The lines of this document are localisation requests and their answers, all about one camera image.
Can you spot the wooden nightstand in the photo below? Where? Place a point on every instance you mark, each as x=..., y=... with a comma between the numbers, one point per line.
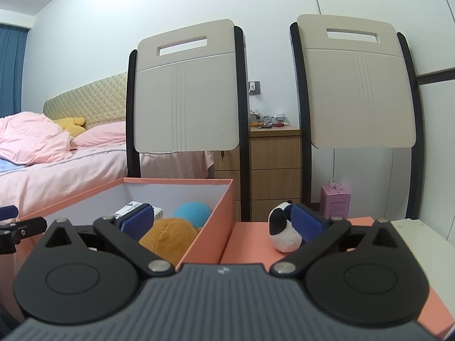
x=273, y=156

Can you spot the pink duvet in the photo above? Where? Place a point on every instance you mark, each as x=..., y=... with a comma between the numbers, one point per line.
x=28, y=135

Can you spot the bunch of keys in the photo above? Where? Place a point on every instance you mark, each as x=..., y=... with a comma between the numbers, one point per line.
x=222, y=155

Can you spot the blue curtain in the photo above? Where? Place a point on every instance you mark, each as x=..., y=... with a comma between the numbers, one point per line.
x=10, y=71

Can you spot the blue plush ball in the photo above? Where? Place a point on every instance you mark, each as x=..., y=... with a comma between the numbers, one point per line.
x=192, y=211

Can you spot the yellow plush toy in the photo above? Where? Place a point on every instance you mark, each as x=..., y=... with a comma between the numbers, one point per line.
x=69, y=122

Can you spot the small white black box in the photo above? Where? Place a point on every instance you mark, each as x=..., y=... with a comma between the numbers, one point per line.
x=128, y=207

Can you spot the white desk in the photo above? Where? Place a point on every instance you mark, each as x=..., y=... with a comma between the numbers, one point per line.
x=423, y=231

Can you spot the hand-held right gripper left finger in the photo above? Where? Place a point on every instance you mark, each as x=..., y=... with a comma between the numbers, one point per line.
x=137, y=222

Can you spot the light blue cloth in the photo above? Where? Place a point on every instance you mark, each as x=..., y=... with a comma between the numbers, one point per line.
x=9, y=167

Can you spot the grey wall socket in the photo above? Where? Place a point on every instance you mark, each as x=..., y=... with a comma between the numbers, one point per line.
x=253, y=88

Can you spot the pink carton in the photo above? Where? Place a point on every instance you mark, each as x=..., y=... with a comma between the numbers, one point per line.
x=334, y=202

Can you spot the bed with pink sheet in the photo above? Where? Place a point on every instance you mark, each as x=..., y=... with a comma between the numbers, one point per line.
x=71, y=177

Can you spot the orange plush toy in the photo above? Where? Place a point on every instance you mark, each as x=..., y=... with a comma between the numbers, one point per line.
x=170, y=236

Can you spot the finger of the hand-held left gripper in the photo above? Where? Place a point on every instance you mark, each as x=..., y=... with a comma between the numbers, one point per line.
x=28, y=226

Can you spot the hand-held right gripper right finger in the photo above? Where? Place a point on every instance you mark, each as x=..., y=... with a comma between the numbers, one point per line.
x=309, y=225

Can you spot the pink pillow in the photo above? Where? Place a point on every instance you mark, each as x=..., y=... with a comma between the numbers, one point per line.
x=103, y=135

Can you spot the pink box lid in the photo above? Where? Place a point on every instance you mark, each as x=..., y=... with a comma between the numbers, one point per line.
x=248, y=241

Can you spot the beige quilted headboard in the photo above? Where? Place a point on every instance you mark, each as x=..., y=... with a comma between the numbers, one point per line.
x=89, y=96

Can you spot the panda plush toy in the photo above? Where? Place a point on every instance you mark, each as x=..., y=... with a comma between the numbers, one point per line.
x=284, y=238

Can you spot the pink storage box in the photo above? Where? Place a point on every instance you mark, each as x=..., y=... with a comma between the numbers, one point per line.
x=209, y=241

